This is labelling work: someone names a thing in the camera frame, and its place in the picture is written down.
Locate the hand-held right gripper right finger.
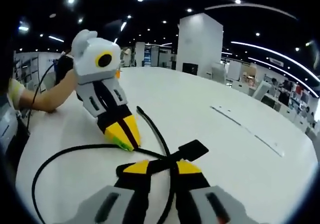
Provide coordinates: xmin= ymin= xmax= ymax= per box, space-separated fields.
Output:
xmin=173 ymin=158 xmax=253 ymax=224

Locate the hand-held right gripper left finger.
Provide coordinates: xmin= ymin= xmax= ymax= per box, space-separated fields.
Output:
xmin=74 ymin=159 xmax=151 ymax=224

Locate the black charging cable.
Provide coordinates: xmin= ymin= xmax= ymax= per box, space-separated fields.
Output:
xmin=31 ymin=105 xmax=176 ymax=224

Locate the black Velcro strap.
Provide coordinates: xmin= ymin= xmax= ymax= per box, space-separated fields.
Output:
xmin=115 ymin=139 xmax=210 ymax=178

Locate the white desk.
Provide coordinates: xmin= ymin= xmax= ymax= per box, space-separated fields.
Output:
xmin=14 ymin=66 xmax=319 ymax=224

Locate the narrow white pillar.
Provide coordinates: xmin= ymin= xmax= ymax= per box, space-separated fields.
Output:
xmin=134 ymin=42 xmax=146 ymax=67

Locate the white and yellow sleeve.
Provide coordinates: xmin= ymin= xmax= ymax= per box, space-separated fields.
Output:
xmin=6 ymin=78 xmax=26 ymax=110

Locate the black screen on pillar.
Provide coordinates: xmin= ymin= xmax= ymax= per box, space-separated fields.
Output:
xmin=182 ymin=62 xmax=199 ymax=75

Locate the large white pillar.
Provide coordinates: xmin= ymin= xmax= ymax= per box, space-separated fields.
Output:
xmin=175 ymin=13 xmax=224 ymax=78

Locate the long ceiling light strip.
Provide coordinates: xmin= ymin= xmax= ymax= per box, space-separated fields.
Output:
xmin=229 ymin=41 xmax=320 ymax=80

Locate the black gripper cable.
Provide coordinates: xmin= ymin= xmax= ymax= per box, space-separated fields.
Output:
xmin=25 ymin=57 xmax=61 ymax=136

